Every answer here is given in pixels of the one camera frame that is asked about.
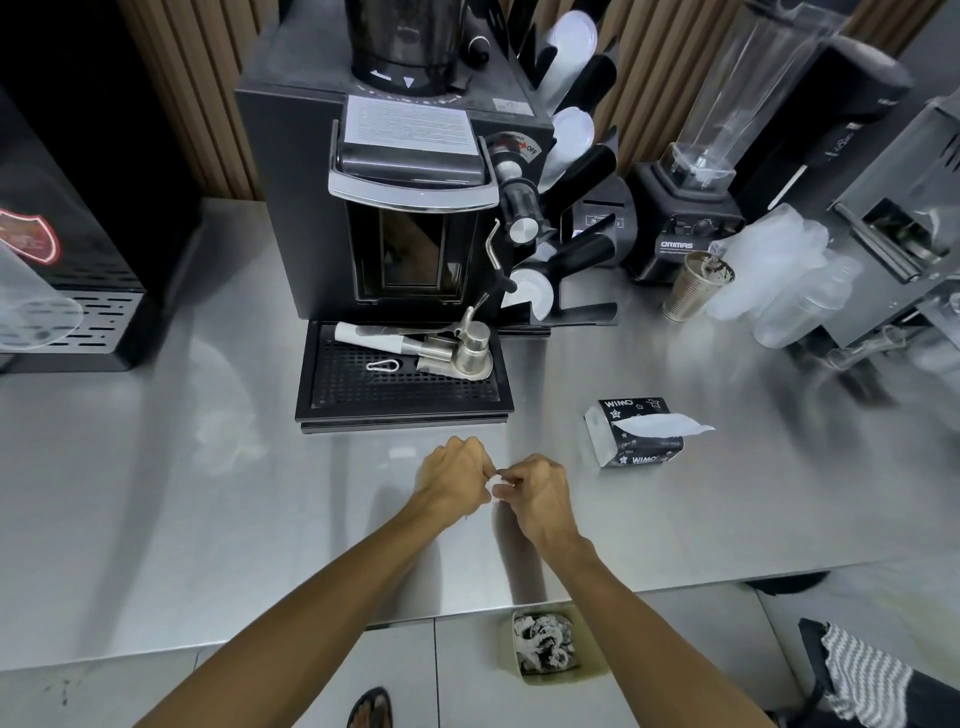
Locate clear plastic cup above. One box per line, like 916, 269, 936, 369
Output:
0, 243, 84, 353

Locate dark bean hopper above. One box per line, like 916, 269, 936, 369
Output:
343, 0, 470, 96

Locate white cup lid stack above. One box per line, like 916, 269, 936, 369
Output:
541, 10, 600, 108
538, 107, 597, 190
501, 266, 554, 321

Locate black drip tray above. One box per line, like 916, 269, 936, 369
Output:
294, 318, 517, 437

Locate black chair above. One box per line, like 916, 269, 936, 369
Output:
795, 618, 960, 728

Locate clear blender jar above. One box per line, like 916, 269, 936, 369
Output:
669, 0, 850, 193

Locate black drink dispenser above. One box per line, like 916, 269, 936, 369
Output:
0, 86, 205, 375

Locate clear plastic bottle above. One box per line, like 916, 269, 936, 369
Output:
752, 255, 864, 351

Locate ribbed metal cup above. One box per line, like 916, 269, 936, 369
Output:
662, 251, 737, 324

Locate metal steam wand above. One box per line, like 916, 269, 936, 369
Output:
483, 219, 519, 316

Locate person's left forearm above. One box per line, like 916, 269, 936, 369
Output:
135, 495, 468, 728

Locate black blender base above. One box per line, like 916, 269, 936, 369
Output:
626, 142, 748, 285

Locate black tissue packet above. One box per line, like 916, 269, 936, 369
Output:
585, 396, 686, 469

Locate person's left hand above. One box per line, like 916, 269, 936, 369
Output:
414, 436, 498, 520

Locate black lid holder rack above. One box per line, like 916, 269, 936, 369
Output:
508, 0, 621, 328

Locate grey cup sealing machine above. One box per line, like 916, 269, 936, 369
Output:
827, 93, 960, 357

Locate person's right forearm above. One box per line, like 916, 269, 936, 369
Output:
538, 525, 775, 728

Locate small black box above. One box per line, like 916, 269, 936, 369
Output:
579, 176, 639, 269

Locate person's sandal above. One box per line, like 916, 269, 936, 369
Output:
346, 687, 394, 728

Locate bagged clear plastic cups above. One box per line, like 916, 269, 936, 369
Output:
705, 204, 835, 324

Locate white tissue sheet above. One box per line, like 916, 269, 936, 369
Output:
611, 412, 717, 441

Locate person's right hand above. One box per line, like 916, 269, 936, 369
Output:
489, 453, 585, 553

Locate striped grey cloth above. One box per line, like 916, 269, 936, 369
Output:
821, 624, 915, 723

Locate small waste bin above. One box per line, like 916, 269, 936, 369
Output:
512, 609, 584, 677

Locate white and grey tube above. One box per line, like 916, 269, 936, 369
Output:
334, 321, 423, 355

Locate black rounded appliance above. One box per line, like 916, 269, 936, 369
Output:
738, 33, 915, 228

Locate black coffee machine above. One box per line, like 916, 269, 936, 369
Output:
234, 0, 556, 325

